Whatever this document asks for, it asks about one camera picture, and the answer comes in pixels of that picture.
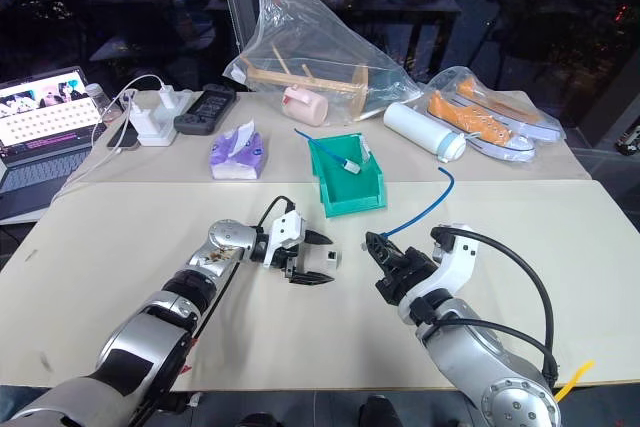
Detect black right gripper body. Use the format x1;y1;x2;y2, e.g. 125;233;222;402
375;245;442;306

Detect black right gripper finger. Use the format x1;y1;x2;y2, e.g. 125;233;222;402
364;236;402;280
367;230;410;262

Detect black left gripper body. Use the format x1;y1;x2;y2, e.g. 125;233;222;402
279;241;310;281

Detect green plastic bin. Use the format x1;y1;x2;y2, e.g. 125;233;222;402
306;132;389;220

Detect purple tissue pack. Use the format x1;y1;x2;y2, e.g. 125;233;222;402
208;118;267;182

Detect white water bottle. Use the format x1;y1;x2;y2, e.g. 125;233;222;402
382;101;468;164

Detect pink cup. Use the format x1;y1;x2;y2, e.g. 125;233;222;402
281;86;330;128

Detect orange canvas shoe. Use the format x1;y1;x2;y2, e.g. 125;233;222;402
426;90;537;164
456;77;562;144

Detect wooden rack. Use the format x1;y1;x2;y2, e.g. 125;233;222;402
240;43;371;119

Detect black handheld controller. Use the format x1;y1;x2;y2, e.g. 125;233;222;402
173;83;238;136

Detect orange shoes in bag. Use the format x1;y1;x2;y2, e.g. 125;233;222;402
423;66;567;165

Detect white power adapter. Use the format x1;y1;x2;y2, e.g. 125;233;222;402
158;86;195;114
128;100;180;148

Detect dark smartphone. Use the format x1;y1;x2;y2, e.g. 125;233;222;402
105;120;142;153

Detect large clear plastic bag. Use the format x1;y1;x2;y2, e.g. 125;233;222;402
221;0;424;124

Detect small clear bottle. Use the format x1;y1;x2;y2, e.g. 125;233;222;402
85;83;124;126

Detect grey laptop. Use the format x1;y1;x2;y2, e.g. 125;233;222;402
0;65;109;226

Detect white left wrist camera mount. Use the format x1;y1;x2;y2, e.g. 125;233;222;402
261;213;307;269

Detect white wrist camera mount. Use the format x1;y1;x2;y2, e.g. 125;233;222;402
261;213;307;269
407;223;484;309

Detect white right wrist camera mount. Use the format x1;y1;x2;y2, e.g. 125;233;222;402
407;223;484;309

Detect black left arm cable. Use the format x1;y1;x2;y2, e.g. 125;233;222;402
187;195;296;348

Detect blue cable with white coupler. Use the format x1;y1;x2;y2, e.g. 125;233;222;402
293;127;363;176

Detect yellow cable tie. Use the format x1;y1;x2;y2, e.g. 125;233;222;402
551;358;597;404

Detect white charging cable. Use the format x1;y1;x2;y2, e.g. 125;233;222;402
48;73;167;209

